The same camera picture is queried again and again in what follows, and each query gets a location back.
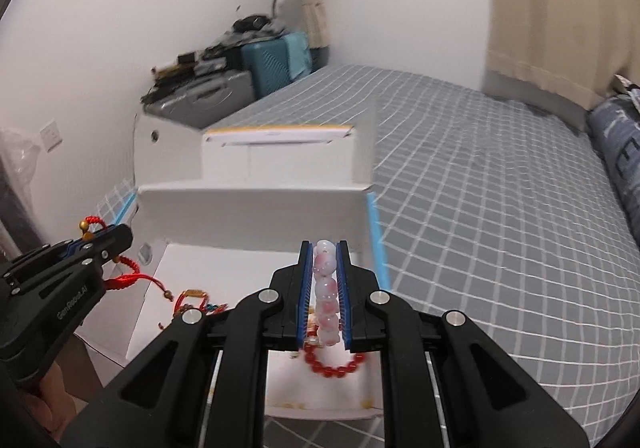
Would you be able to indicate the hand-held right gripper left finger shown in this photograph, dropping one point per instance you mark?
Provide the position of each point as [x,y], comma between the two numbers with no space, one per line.
[304,288]

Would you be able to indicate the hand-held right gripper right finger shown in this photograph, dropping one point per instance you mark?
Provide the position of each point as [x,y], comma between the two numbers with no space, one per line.
[344,288]

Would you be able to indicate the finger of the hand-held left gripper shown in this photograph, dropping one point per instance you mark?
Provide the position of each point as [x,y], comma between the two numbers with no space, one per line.
[112,243]
[45,260]

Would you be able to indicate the yellow blue cardboard box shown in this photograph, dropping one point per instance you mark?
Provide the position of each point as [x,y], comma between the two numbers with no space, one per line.
[235,258]

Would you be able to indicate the person's left hand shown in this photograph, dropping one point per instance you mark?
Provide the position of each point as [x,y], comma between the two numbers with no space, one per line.
[50,408]

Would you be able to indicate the white carton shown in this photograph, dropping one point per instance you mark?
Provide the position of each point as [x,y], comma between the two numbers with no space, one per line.
[165,148]

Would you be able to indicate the clear plastic bag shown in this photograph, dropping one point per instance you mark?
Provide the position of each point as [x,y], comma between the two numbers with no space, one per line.
[17,153]

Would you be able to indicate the grey grid bed sheet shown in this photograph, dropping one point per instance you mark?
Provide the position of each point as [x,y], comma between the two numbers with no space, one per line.
[475,208]

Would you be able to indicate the grey suitcase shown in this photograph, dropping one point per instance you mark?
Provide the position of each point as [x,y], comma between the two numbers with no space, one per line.
[205,96]

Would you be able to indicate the teal suitcase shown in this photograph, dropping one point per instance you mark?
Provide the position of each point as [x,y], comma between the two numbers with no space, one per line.
[275,63]

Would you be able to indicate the dark clutter pile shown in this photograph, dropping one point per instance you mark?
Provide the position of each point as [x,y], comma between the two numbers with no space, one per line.
[225,46]

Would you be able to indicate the blue striped pillow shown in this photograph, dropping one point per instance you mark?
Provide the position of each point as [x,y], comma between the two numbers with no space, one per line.
[617,148]

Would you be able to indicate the white wall outlet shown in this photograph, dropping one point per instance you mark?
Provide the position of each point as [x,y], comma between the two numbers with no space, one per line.
[51,136]

